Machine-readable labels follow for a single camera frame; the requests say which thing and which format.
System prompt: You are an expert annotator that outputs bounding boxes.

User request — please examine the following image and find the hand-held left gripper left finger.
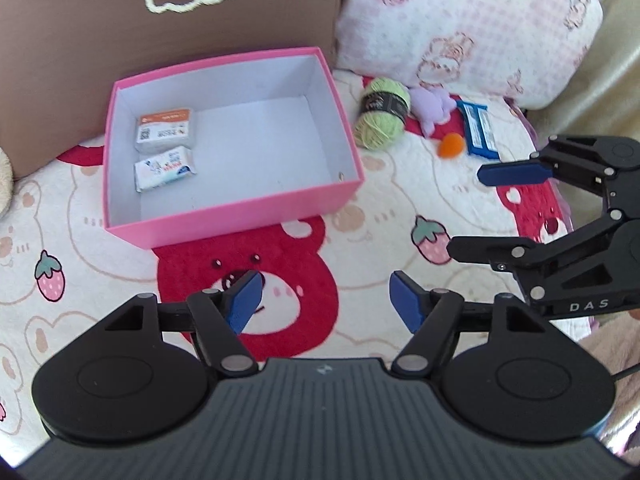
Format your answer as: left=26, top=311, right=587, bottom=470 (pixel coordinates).
left=102, top=270, right=263, bottom=378

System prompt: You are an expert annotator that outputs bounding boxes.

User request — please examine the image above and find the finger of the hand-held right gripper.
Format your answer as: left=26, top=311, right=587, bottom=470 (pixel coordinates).
left=446, top=208, right=626, bottom=275
left=477, top=133, right=640, bottom=207

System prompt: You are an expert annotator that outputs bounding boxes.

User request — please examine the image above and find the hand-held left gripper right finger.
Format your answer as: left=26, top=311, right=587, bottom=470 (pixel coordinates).
left=389, top=270, right=546, bottom=378

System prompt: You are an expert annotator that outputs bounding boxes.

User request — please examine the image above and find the blue wipes packet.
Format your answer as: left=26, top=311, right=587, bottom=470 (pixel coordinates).
left=456, top=101, right=501, bottom=161

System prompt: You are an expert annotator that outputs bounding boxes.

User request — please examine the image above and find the orange makeup sponge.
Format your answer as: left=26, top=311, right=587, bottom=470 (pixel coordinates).
left=438, top=132, right=466, bottom=157

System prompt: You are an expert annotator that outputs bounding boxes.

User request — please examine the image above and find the pink cardboard box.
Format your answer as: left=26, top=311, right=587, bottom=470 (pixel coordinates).
left=102, top=46, right=364, bottom=250

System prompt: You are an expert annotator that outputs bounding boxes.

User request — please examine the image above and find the purple plush toy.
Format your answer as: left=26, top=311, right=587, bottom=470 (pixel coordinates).
left=409, top=86, right=458, bottom=138

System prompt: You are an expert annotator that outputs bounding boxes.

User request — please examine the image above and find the green yarn ball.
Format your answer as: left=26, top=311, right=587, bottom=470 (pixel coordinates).
left=353, top=76, right=412, bottom=151

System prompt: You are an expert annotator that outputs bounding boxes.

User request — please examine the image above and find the white tissue pack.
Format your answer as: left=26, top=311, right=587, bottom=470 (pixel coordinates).
left=134, top=146, right=198, bottom=192

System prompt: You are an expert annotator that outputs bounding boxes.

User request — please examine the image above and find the clear box with orange label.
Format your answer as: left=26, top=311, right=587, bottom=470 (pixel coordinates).
left=134, top=106, right=197, bottom=155

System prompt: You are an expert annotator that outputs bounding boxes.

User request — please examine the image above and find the bear printed blanket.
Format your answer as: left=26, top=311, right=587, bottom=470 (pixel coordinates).
left=0, top=67, right=601, bottom=461

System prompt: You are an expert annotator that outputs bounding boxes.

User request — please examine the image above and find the pink checked pillow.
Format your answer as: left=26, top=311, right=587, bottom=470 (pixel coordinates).
left=335, top=0, right=604, bottom=106

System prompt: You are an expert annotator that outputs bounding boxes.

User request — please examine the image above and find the grey rabbit plush toy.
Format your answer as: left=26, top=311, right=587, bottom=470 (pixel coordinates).
left=0, top=147, right=14, bottom=218

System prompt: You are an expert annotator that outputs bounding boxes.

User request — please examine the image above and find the brown embroidered pillow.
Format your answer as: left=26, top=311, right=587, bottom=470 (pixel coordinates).
left=0, top=0, right=348, bottom=181

